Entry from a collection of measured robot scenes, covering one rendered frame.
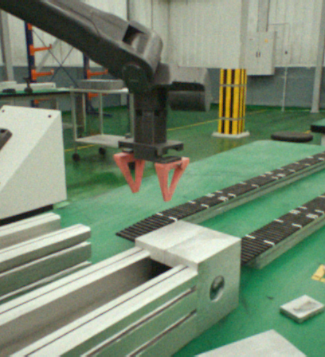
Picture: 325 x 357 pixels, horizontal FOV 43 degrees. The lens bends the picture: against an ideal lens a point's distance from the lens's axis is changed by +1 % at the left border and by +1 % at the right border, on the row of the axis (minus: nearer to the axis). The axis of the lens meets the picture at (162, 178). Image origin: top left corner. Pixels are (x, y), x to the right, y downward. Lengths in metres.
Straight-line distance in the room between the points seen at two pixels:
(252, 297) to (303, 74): 11.33
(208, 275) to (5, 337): 0.22
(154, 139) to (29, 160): 0.35
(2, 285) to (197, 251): 0.23
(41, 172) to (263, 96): 11.43
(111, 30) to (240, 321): 0.43
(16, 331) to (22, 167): 0.54
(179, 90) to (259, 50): 11.37
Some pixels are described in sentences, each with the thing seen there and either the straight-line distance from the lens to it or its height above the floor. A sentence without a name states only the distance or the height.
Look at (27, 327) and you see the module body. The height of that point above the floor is 0.85.
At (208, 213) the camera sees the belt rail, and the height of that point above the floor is 0.79.
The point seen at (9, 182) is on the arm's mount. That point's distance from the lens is 0.91.
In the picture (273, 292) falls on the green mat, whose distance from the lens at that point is 0.61.
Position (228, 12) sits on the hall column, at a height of 1.95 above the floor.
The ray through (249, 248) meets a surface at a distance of 0.65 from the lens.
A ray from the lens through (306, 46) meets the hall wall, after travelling 11.85.
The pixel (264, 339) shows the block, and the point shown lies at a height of 0.87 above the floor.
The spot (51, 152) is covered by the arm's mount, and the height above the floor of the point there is 0.90.
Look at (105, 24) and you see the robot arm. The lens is 0.62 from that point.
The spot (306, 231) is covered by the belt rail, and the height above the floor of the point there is 0.79.
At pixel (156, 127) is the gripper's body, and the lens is 0.67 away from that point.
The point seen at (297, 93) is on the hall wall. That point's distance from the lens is 11.89.
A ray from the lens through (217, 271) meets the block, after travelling 0.50.
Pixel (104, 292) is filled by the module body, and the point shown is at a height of 0.84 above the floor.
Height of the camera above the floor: 1.08
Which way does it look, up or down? 15 degrees down
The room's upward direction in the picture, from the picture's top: straight up
